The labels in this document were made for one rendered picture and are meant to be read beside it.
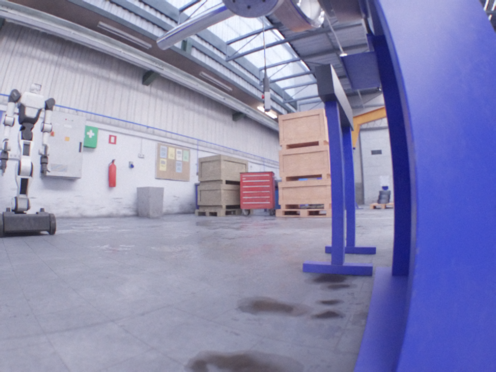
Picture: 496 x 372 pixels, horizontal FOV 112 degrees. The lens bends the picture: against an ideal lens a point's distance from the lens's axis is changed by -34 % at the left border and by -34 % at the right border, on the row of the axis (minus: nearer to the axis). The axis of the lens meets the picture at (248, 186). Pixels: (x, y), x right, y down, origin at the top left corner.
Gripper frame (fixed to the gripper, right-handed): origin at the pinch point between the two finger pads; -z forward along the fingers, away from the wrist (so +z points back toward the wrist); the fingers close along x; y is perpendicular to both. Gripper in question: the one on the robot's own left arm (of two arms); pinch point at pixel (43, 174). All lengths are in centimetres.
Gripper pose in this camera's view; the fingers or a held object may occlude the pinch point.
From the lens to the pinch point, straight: 273.9
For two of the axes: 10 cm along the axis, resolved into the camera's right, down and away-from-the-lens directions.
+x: 8.6, -2.4, -4.5
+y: 4.8, 0.5, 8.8
